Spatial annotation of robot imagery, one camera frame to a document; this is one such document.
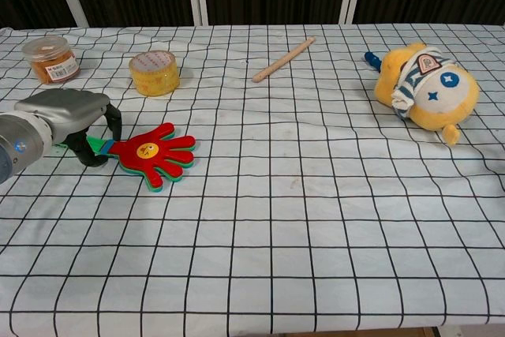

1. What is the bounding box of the clear jar with orange contents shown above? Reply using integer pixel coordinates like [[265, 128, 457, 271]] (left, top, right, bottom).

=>
[[21, 36, 82, 85]]

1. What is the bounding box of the red hand-shaped clapper toy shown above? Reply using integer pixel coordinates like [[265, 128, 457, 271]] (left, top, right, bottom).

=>
[[84, 122, 197, 195]]

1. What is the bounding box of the wooden stick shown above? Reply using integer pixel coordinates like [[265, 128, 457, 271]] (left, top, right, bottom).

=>
[[252, 36, 316, 84]]

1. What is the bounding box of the yellow plush toy striped hat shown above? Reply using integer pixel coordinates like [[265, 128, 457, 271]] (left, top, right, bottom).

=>
[[363, 42, 481, 147]]

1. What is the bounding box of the white black-grid tablecloth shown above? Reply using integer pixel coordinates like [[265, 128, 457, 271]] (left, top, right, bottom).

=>
[[0, 23, 505, 337]]

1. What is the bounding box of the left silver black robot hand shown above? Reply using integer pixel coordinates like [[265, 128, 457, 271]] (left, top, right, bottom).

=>
[[14, 90, 123, 169]]

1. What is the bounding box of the yellow transparent tape roll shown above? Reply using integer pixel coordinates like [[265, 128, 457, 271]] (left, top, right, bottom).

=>
[[129, 49, 181, 97]]

